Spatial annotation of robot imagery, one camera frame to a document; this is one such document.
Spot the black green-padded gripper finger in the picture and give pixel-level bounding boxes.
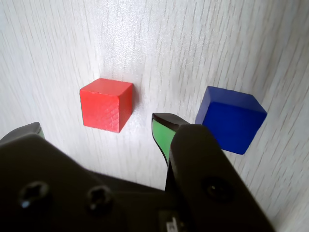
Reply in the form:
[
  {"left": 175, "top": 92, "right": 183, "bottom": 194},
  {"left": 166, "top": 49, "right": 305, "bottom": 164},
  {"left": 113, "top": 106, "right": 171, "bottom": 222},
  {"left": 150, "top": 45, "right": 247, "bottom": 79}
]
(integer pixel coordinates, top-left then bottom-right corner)
[
  {"left": 151, "top": 113, "right": 276, "bottom": 232},
  {"left": 0, "top": 121, "right": 117, "bottom": 232}
]

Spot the red wooden cube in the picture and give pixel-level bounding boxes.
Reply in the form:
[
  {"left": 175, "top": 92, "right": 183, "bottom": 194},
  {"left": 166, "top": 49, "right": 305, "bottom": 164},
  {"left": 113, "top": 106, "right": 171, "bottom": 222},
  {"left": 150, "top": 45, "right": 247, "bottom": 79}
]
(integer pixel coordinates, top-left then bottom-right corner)
[{"left": 79, "top": 78, "right": 134, "bottom": 133}]

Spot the blue wooden cube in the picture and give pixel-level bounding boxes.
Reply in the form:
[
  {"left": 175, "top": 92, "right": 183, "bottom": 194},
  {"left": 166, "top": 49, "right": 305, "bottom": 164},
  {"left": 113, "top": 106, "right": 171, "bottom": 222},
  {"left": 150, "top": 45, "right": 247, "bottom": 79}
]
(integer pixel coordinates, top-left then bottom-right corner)
[{"left": 195, "top": 86, "right": 267, "bottom": 155}]

